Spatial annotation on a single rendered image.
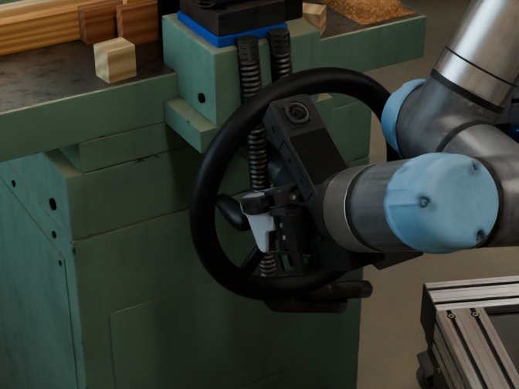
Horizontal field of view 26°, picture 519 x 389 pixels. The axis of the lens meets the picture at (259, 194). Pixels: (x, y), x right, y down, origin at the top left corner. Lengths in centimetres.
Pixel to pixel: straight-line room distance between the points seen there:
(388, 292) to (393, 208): 166
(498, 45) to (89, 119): 52
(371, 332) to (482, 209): 155
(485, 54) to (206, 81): 38
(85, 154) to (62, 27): 19
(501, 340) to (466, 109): 110
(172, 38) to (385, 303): 128
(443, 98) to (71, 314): 65
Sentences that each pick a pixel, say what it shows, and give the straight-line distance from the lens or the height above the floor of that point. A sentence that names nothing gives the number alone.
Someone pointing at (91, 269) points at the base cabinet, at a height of 66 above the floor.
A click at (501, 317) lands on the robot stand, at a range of 213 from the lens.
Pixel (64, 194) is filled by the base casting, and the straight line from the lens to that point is 135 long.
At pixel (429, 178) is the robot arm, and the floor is 104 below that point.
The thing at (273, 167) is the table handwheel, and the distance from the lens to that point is 129.
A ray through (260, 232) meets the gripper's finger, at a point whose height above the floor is 85.
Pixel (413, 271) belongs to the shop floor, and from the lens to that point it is 260.
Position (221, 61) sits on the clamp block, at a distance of 125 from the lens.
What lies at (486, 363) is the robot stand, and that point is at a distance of 198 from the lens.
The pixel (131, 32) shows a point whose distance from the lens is 141.
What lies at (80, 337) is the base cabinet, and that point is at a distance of 146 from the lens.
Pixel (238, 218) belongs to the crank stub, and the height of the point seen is 84.
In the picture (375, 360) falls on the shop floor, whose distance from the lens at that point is 233.
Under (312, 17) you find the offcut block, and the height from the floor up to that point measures 93.
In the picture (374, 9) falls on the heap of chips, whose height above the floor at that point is 91.
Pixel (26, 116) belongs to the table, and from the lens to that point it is 128.
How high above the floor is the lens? 145
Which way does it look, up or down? 30 degrees down
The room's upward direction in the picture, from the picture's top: straight up
